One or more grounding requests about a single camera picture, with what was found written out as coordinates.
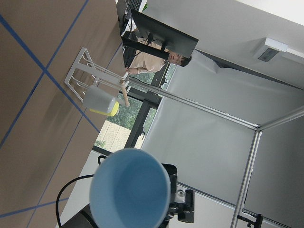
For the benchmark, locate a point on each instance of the seated person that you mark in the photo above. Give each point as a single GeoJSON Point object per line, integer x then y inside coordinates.
{"type": "Point", "coordinates": [147, 63]}

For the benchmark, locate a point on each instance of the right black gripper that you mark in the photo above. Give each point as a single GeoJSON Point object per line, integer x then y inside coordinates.
{"type": "Point", "coordinates": [181, 201]}

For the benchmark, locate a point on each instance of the blue cup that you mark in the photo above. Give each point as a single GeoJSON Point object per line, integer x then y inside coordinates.
{"type": "Point", "coordinates": [130, 189]}

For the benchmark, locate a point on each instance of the yellow plastic cup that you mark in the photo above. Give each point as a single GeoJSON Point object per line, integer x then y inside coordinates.
{"type": "Point", "coordinates": [109, 112]}

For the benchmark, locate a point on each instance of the white plastic cup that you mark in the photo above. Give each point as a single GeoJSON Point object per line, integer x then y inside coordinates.
{"type": "Point", "coordinates": [96, 98]}

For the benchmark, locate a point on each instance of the white wire cup rack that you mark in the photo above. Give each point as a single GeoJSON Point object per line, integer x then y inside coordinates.
{"type": "Point", "coordinates": [100, 74]}

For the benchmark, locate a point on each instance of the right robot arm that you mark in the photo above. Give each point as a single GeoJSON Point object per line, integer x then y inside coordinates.
{"type": "Point", "coordinates": [84, 219]}

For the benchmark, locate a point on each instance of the black monitor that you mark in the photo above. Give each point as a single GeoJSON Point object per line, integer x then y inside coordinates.
{"type": "Point", "coordinates": [161, 34]}

